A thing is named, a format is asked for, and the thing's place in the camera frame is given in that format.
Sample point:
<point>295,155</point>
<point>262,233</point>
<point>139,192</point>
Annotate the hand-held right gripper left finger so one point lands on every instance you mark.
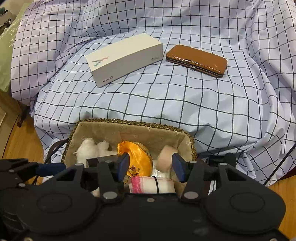
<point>122,168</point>

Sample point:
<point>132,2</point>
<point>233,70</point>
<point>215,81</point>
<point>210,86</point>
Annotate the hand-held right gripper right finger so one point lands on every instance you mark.
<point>179,168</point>

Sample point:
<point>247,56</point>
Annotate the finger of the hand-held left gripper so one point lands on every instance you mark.
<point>49,168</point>

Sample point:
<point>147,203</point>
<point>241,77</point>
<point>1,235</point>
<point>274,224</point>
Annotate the orange satin pouch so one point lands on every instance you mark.
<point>138,162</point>

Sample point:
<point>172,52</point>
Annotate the beige tape roll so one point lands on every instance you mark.
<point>165,157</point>

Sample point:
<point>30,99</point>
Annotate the pink-edged white cloth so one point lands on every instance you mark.
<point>148,185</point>

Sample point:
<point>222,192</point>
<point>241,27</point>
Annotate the white fluffy plush toy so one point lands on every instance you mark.
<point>92,148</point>

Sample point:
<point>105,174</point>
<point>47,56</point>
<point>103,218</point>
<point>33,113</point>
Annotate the woven basket with fabric liner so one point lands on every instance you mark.
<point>129,132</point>

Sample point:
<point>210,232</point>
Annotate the white checked bed sheet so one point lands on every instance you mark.
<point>161,99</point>

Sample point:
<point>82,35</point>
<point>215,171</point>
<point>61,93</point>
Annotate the wooden cabinet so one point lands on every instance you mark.
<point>4,104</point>

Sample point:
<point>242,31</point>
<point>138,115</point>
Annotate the white cardboard phone box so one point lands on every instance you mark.
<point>124,58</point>

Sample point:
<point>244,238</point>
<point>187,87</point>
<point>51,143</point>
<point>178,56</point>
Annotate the brown leather case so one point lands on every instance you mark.
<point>196,59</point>

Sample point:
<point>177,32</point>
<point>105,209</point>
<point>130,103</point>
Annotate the pale green bag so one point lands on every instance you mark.
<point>11,46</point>

